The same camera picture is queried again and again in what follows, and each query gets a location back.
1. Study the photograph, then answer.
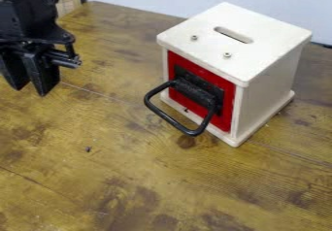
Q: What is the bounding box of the red drawer with black handle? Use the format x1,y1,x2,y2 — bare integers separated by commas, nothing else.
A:
145,51,236,136

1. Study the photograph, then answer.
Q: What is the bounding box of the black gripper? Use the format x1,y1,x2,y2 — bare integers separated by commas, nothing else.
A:
0,0,82,96

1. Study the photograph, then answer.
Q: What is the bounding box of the white wooden box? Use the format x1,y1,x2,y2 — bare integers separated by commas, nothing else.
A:
157,2,312,147

